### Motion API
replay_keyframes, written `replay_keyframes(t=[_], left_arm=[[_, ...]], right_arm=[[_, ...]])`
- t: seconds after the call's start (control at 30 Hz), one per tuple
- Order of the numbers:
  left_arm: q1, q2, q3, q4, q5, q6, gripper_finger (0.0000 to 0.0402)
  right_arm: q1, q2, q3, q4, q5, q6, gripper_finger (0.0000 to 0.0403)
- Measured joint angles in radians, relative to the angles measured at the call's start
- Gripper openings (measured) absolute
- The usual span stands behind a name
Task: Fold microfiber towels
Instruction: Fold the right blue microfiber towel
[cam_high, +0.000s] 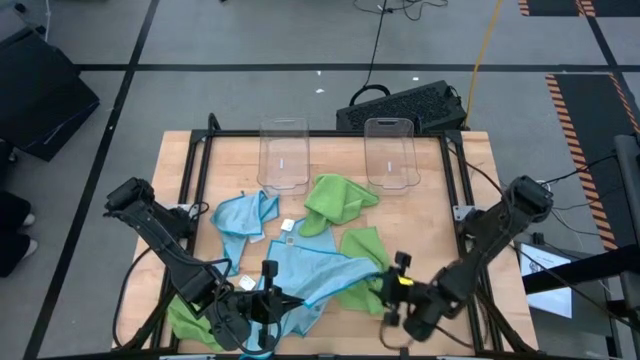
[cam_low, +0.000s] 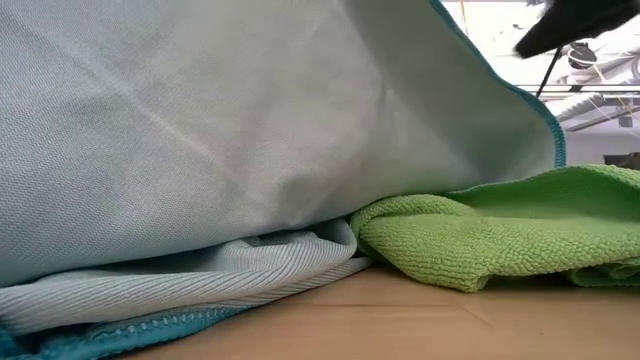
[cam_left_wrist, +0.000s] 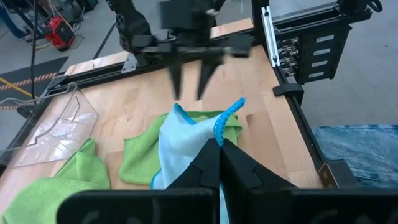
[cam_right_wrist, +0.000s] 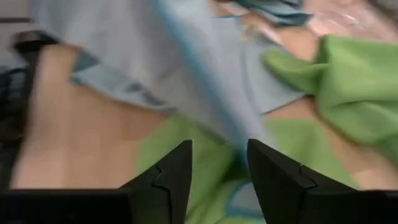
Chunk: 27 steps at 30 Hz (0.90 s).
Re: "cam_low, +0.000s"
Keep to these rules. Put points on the silver ceiling duct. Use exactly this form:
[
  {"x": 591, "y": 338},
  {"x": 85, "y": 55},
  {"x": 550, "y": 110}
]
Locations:
[{"x": 585, "y": 105}]

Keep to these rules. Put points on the green microfiber towel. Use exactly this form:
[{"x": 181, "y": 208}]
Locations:
[{"x": 475, "y": 240}]

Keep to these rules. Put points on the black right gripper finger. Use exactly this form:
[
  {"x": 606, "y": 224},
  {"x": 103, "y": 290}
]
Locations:
[{"x": 565, "y": 25}]

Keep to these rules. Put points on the ceiling rail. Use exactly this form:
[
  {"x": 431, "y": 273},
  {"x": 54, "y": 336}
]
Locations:
[{"x": 590, "y": 88}]

